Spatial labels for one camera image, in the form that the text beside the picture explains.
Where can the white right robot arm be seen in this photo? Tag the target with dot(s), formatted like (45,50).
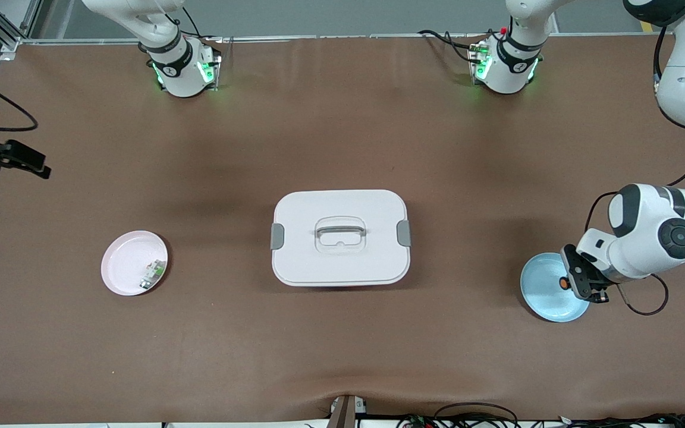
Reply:
(179,71)

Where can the orange black switch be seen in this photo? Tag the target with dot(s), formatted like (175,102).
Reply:
(564,284)

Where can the light blue round plate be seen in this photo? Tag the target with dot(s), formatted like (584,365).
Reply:
(541,297)

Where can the white lidded storage box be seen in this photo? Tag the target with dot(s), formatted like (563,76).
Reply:
(342,261)

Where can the small green white component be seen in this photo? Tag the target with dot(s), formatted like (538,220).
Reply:
(153,274)

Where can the aluminium frame rail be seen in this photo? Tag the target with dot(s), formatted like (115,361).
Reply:
(348,37)

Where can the brown camera mount bracket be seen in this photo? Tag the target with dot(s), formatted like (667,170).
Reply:
(345,413)

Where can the pink round plate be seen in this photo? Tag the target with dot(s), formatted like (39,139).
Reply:
(122,279)

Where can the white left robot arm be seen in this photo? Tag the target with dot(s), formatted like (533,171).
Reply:
(646,238)

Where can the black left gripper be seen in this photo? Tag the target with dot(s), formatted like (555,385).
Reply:
(596,279)

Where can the brown table mat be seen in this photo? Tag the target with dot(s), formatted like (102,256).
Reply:
(342,356)

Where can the aluminium frame post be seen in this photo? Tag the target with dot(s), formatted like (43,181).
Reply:
(0,30)

